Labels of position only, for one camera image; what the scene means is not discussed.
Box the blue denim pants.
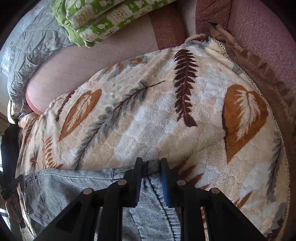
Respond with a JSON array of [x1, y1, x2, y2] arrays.
[[20, 160, 181, 240]]

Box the black garment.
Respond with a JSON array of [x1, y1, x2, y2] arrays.
[[1, 124, 20, 183]]

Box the cream leaf-print fleece blanket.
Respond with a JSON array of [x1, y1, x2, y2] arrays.
[[16, 39, 290, 240]]

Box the pink sofa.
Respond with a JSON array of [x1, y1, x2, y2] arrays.
[[25, 1, 295, 159]]

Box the grey quilted blanket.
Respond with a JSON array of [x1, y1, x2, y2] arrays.
[[1, 1, 73, 113]]

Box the green patterned folded blanket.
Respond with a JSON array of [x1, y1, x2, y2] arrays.
[[50, 0, 172, 47]]

